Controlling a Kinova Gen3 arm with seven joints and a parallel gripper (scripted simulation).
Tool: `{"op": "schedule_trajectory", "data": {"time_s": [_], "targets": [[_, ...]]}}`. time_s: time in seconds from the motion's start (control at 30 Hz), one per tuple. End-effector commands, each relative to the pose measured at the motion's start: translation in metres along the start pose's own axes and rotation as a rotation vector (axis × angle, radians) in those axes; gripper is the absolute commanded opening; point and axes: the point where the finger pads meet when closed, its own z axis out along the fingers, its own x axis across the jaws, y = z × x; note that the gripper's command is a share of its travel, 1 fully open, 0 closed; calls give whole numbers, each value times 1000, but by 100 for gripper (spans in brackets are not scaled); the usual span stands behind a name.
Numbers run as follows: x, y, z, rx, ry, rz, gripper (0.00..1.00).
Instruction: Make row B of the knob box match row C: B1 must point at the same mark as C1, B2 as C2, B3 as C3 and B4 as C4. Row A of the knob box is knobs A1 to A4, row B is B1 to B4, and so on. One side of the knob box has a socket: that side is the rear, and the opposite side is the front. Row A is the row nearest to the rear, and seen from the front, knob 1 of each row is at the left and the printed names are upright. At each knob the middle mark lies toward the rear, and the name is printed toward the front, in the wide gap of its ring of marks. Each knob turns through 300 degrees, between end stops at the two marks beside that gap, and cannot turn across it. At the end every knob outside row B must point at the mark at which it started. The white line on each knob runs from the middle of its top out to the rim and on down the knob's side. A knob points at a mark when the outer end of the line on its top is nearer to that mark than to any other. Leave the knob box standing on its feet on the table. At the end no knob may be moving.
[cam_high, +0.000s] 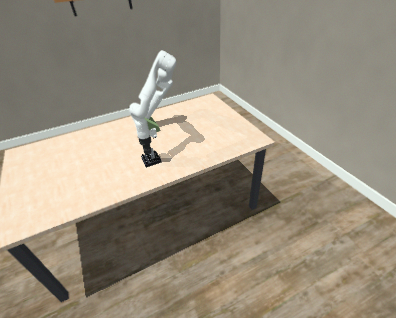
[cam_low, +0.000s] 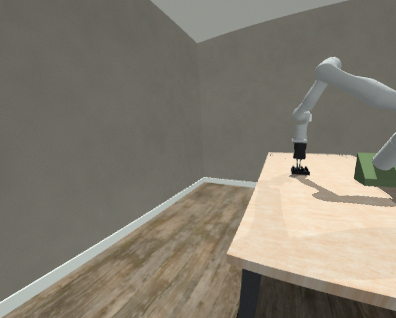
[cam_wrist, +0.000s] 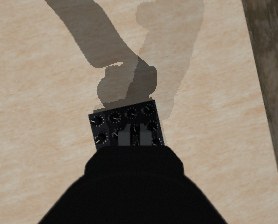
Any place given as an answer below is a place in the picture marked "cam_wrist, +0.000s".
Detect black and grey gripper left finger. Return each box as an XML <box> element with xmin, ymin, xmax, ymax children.
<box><xmin>118</xmin><ymin>124</ymin><xmax>132</xmax><ymax>146</ymax></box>

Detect black knob box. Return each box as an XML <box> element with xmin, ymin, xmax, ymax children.
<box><xmin>88</xmin><ymin>100</ymin><xmax>165</xmax><ymax>151</ymax></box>

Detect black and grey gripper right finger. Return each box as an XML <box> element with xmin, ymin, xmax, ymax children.
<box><xmin>138</xmin><ymin>124</ymin><xmax>152</xmax><ymax>145</ymax></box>

